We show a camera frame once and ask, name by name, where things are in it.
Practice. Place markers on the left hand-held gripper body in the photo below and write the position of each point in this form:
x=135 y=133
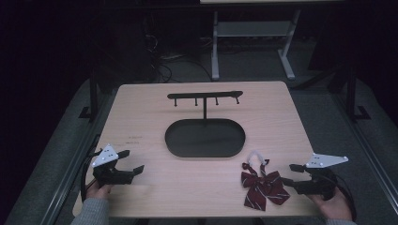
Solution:
x=106 y=176

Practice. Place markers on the black metal stand post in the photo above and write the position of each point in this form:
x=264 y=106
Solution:
x=93 y=93
x=351 y=93

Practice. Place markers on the white metal shelf frame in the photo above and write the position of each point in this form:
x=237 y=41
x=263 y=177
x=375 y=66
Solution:
x=250 y=28

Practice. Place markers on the person's left hand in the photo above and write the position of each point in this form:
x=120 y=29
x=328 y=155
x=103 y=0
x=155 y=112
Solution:
x=99 y=191

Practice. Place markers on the grey metal rail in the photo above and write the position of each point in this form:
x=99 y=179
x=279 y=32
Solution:
x=369 y=150
x=67 y=175

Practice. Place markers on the maroon striped bow tie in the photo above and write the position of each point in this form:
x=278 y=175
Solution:
x=263 y=186

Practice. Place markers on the person's right hand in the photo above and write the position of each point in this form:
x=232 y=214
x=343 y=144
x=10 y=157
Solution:
x=334 y=207

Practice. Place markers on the black hook stand with tray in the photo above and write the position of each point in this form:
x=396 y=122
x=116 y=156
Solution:
x=205 y=140

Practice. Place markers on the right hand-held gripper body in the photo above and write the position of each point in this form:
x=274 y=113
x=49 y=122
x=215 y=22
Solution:
x=319 y=184

